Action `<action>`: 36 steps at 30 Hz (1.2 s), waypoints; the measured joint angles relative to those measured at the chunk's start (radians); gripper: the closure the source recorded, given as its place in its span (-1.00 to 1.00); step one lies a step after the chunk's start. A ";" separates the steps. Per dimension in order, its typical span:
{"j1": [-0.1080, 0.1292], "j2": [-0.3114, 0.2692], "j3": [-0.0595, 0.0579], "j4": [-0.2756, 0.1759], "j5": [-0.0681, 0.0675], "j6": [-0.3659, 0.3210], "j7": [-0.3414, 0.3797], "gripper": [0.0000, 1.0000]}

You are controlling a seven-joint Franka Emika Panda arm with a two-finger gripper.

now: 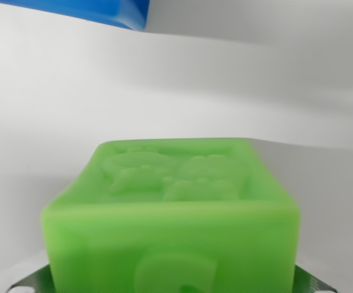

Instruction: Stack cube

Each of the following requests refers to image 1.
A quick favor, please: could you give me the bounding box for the blue cube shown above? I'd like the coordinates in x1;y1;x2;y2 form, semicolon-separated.
0;0;150;32

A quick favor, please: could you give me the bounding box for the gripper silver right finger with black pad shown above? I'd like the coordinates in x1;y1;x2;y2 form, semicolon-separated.
294;264;338;293

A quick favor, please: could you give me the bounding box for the green cube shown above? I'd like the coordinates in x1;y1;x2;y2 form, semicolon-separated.
40;137;301;293

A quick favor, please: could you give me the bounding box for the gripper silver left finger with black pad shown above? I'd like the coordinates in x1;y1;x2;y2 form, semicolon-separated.
7;264;52;293

